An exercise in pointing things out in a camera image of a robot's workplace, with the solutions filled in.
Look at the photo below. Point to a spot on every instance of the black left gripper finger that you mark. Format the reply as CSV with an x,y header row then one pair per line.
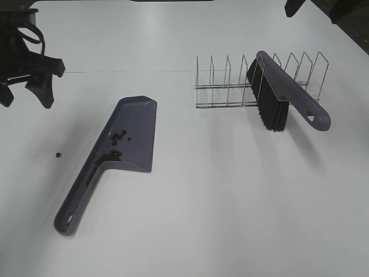
x,y
41,87
6,96

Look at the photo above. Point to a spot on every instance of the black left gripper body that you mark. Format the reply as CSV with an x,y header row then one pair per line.
x,y
23,53

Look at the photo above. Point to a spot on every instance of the pile of coffee beans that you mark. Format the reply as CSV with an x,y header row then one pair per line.
x,y
111,155

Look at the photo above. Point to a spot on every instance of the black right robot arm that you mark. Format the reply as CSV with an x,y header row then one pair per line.
x,y
292,6

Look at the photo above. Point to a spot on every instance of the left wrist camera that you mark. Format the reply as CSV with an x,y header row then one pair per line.
x,y
20,16

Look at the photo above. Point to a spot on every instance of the chrome wire rack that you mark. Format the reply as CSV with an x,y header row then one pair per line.
x,y
230,86

